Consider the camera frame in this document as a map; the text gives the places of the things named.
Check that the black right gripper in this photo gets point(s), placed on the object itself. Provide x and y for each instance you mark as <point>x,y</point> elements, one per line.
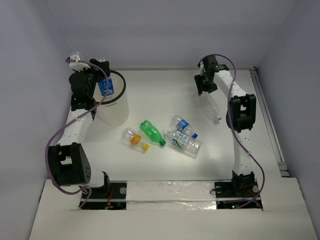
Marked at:
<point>201,87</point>

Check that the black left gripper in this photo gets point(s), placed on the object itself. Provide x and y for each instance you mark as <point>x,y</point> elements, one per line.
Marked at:
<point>100,68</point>

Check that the large clear plastic bottle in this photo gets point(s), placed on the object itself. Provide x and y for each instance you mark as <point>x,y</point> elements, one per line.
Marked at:
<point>210,107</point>

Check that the small blue label bottle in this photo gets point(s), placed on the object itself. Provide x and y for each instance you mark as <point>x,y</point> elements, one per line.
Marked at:
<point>183,126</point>

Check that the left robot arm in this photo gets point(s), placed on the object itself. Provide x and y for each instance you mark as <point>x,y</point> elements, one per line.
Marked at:
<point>66,161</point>

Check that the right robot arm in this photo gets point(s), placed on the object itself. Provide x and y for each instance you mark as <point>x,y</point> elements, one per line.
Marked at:
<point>240,118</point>

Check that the white bin with black rim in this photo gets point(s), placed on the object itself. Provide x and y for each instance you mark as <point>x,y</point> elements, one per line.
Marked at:
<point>114,111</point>

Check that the green white label bottle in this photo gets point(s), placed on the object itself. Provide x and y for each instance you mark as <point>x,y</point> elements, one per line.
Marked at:
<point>183,142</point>

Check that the green plastic bottle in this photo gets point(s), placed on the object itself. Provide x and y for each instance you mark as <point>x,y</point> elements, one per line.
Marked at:
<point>152,133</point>

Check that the orange label yellow cap bottle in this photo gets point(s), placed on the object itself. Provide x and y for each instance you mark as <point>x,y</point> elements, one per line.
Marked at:
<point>131,137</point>

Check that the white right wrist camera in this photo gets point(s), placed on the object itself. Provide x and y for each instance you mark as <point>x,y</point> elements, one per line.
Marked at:
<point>201,67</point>

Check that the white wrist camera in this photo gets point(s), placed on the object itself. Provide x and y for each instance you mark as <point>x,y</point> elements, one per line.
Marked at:
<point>75,62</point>
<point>201,67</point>

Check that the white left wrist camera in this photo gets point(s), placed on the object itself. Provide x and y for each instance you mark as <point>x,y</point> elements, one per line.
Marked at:
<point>75,62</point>

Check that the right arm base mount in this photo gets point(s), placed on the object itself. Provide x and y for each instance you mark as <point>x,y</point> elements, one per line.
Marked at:
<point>239,192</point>

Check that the aluminium rail at table edge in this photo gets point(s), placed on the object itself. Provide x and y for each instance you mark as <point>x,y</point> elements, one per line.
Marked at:
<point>283,169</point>

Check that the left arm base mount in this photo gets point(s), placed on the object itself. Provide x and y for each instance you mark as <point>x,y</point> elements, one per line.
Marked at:
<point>102,199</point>

